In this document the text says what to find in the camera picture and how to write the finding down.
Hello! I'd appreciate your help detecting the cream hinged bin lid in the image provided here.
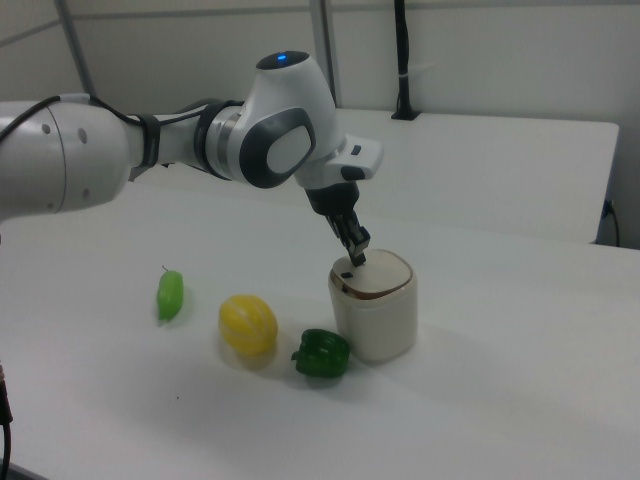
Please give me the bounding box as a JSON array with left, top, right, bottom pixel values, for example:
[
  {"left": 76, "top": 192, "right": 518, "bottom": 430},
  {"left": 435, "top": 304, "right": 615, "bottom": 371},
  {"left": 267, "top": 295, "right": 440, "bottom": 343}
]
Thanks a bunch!
[{"left": 331, "top": 248, "right": 414, "bottom": 296}]

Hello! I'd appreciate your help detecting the black cable at table edge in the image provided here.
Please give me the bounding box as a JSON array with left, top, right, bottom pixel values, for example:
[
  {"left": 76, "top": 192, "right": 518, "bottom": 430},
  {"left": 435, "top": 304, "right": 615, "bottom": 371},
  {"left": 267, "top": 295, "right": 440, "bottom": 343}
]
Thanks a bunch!
[{"left": 0, "top": 357, "right": 15, "bottom": 469}]

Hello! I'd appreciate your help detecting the black camera stand pole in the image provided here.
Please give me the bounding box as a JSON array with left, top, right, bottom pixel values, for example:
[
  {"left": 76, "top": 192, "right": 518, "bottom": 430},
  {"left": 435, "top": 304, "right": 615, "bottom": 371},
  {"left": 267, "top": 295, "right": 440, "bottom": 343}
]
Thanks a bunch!
[{"left": 390, "top": 0, "right": 422, "bottom": 122}]

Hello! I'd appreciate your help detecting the black cable at wall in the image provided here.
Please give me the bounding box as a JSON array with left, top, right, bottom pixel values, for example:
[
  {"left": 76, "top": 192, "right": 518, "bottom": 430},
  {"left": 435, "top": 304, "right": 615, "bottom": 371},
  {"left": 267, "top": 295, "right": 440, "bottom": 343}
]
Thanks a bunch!
[{"left": 602, "top": 198, "right": 622, "bottom": 248}]

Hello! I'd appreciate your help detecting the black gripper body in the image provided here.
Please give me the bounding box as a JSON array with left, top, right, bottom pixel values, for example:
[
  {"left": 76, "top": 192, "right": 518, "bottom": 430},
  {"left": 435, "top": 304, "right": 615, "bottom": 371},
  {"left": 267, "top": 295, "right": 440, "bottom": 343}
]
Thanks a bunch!
[{"left": 305, "top": 181, "right": 362, "bottom": 230}]

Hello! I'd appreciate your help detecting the light green toy chili pepper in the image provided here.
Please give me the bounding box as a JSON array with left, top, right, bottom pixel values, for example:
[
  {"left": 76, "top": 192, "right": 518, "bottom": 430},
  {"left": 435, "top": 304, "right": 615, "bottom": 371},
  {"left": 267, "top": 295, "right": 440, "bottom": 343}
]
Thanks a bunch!
[{"left": 155, "top": 264, "right": 187, "bottom": 327}]

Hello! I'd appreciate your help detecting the slanted aluminium frame post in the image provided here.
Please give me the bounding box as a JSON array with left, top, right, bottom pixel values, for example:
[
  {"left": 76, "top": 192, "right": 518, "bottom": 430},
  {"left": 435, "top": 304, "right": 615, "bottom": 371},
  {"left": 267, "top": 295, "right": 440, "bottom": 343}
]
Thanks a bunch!
[{"left": 55, "top": 0, "right": 97, "bottom": 97}]

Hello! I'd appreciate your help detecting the yellow toy melon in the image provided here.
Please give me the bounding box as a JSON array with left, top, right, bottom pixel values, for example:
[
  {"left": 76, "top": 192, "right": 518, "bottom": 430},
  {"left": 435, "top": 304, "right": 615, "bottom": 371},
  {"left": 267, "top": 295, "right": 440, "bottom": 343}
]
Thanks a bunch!
[{"left": 218, "top": 294, "right": 279, "bottom": 357}]

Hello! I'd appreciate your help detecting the white background table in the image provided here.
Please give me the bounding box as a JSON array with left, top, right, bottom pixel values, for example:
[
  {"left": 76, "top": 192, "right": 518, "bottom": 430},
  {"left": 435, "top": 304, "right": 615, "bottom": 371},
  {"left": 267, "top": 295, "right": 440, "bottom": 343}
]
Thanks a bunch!
[{"left": 132, "top": 103, "right": 621, "bottom": 246}]

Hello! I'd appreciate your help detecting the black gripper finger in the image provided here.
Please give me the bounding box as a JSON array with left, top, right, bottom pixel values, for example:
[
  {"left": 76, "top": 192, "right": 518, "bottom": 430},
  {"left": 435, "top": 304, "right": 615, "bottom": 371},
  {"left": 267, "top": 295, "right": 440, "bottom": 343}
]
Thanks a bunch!
[
  {"left": 344, "top": 211, "right": 372, "bottom": 267},
  {"left": 327, "top": 213, "right": 353, "bottom": 250}
]

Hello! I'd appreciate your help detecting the upright aluminium frame post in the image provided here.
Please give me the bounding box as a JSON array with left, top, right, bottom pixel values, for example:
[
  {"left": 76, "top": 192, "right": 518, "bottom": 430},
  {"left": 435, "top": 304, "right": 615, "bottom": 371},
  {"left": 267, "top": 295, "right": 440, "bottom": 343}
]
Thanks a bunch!
[{"left": 313, "top": 0, "right": 344, "bottom": 109}]

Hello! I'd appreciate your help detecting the dark green toy bell pepper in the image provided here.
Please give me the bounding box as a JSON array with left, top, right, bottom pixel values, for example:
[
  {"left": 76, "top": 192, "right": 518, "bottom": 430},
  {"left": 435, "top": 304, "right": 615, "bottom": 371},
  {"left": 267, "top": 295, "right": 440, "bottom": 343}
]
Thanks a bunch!
[{"left": 291, "top": 327, "right": 351, "bottom": 379}]

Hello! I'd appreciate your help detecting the black cable on robot arm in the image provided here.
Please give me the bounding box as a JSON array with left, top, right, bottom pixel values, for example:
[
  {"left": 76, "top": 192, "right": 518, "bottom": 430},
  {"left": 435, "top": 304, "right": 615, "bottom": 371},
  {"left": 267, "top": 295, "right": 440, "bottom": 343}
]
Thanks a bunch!
[{"left": 0, "top": 92, "right": 214, "bottom": 142}]

